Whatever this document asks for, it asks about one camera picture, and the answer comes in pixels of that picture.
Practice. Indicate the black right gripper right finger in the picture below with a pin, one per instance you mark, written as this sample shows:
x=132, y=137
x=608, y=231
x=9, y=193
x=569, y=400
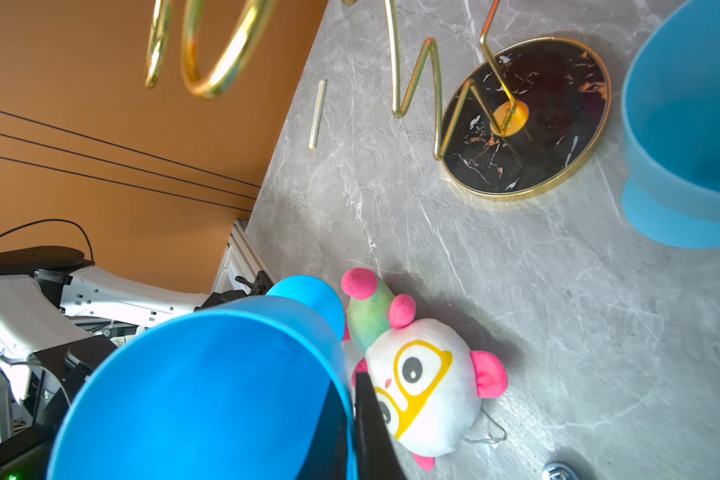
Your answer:
x=374, y=451

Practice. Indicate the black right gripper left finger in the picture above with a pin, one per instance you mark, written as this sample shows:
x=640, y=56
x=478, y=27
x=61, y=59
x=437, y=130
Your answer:
x=327, y=457

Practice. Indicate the blue wine glass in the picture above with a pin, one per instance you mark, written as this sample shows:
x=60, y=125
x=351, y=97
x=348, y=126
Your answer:
x=230, y=392
x=671, y=111

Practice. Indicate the blue wine glass front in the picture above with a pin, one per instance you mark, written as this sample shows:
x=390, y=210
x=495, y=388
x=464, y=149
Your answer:
x=671, y=111

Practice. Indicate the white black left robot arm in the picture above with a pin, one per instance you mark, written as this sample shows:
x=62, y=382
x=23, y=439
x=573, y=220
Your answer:
x=61, y=316

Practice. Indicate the gold wine glass rack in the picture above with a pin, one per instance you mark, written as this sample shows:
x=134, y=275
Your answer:
x=506, y=120

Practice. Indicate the colourful plush toy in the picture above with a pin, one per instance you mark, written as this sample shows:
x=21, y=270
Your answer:
x=429, y=384

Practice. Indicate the wooden stick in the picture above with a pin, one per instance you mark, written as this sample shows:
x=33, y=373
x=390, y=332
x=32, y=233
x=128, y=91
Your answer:
x=317, y=114

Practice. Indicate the aluminium front rail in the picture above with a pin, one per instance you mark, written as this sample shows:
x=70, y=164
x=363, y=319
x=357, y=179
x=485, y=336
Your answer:
x=242, y=267

